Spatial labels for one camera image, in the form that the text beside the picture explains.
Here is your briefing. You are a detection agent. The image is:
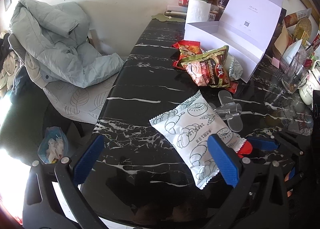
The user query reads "clear drinking glass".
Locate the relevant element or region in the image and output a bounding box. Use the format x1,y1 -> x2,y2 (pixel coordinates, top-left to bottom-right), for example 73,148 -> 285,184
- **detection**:
281,58 -> 309,94

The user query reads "green leaf coaster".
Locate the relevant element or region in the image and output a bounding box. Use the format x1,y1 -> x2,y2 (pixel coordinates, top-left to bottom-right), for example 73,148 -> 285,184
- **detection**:
151,13 -> 185,23

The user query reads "green red snack bag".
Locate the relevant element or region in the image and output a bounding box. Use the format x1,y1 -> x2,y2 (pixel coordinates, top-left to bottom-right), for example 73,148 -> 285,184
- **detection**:
180,45 -> 230,88

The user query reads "white ceramic cat figure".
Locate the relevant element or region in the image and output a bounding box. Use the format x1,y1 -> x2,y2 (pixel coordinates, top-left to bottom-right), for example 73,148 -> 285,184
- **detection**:
299,60 -> 320,105

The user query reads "pile of clothes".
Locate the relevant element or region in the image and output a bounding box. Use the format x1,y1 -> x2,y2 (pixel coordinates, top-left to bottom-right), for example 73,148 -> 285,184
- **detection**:
0,32 -> 20,99

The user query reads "white printed small packet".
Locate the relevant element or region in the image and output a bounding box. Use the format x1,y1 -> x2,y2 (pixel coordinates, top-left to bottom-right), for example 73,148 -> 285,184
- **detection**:
225,53 -> 243,81

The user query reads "white paper towel roll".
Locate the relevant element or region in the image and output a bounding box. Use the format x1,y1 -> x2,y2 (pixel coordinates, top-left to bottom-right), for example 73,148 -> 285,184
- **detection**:
185,0 -> 211,23

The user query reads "light grey puffer jacket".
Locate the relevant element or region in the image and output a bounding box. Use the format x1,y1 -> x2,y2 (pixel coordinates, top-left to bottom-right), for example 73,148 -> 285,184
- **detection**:
10,0 -> 124,88

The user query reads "white printed snack packet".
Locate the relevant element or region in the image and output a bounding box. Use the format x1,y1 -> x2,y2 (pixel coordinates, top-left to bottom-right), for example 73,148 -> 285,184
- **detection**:
149,91 -> 246,189

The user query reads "white open gift box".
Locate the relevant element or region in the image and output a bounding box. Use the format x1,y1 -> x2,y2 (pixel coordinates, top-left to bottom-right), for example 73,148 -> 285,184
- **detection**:
184,0 -> 283,82

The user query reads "blue trash bin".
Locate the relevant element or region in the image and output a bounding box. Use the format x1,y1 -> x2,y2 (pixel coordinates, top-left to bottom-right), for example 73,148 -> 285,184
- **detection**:
37,126 -> 69,164

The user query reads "red snack packet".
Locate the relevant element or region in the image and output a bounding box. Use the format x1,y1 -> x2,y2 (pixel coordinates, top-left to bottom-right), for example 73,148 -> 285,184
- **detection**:
172,40 -> 204,70

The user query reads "brown paper envelope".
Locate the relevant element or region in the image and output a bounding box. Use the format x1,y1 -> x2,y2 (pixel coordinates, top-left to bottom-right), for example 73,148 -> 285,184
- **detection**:
274,24 -> 292,57

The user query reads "leaf pattern chair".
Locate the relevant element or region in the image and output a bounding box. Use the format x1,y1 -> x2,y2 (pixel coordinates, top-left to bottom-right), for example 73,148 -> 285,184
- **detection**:
8,34 -> 117,124

